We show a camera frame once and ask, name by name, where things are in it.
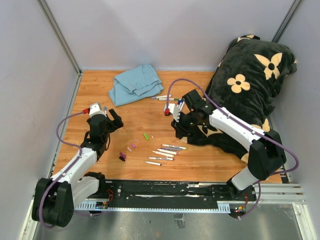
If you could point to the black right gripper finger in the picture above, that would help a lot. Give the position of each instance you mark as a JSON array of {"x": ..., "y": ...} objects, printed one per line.
[
  {"x": 181, "y": 132},
  {"x": 175, "y": 124}
]

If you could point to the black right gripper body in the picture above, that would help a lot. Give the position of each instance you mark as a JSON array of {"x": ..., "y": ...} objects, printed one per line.
[{"x": 187, "y": 121}]

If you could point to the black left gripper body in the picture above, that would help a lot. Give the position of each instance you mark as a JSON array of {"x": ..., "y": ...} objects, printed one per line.
[{"x": 110, "y": 128}]

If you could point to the grey marker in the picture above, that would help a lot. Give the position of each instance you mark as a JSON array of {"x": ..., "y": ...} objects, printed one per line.
[{"x": 171, "y": 149}]

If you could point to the pink cap marker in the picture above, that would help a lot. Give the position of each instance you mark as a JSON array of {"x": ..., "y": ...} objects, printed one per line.
[{"x": 167, "y": 151}]

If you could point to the peach cap marker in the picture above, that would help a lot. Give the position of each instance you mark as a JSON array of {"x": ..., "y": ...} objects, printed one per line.
[{"x": 164, "y": 154}]

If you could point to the light green pen cap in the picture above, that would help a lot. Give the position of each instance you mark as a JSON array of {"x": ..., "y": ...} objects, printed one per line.
[{"x": 146, "y": 136}]

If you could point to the black marker without cap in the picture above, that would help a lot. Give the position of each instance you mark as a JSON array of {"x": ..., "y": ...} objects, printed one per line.
[{"x": 153, "y": 163}]

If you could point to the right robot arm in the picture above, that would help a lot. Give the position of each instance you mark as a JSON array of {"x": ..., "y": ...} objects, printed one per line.
[{"x": 207, "y": 125}]

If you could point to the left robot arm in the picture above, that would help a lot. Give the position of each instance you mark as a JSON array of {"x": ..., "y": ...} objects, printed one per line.
[{"x": 56, "y": 198}]

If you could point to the dark blue marker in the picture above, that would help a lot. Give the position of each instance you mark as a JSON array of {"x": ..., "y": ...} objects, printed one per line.
[{"x": 182, "y": 104}]

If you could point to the lilac cap marker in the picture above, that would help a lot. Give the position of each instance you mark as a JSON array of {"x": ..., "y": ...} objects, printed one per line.
[{"x": 160, "y": 97}]

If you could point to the light blue folded cloth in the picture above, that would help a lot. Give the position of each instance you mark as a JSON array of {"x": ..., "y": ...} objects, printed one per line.
[{"x": 134, "y": 85}]

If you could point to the black floral plush blanket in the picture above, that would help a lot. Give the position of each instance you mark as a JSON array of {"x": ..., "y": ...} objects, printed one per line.
[{"x": 249, "y": 77}]

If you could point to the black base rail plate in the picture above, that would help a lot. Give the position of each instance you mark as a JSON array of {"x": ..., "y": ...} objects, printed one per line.
[{"x": 170, "y": 195}]

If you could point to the aluminium frame rail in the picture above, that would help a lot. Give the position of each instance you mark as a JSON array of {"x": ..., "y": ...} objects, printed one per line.
[{"x": 281, "y": 192}]

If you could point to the left corner metal post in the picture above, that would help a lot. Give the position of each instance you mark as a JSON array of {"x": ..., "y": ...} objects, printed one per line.
[{"x": 59, "y": 35}]

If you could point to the corner metal post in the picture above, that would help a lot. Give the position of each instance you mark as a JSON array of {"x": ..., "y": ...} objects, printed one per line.
[
  {"x": 293, "y": 9},
  {"x": 59, "y": 35}
]

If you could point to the right corner metal post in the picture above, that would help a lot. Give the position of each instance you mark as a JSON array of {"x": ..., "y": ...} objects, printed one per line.
[{"x": 293, "y": 9}]

